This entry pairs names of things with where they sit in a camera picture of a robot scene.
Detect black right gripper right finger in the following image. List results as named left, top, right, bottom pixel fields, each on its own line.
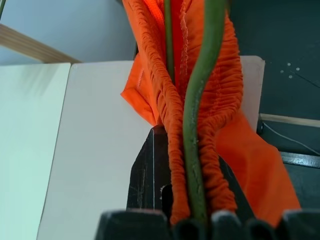
left=218, top=154, right=255, bottom=220

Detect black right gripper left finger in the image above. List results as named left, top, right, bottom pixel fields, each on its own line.
left=125, top=125, right=174, bottom=212

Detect green wire hanger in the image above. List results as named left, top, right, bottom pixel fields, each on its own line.
left=163, top=0, right=231, bottom=224

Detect orange shorts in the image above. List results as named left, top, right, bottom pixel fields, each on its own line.
left=119, top=0, right=302, bottom=229

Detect pale wooden bar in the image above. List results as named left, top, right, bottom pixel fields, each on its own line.
left=259, top=113, right=320, bottom=129

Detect light wooden strip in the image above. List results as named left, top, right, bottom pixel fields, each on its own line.
left=0, top=23, right=82, bottom=64

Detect thin white cable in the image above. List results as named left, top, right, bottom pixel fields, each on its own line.
left=261, top=121, right=320, bottom=156

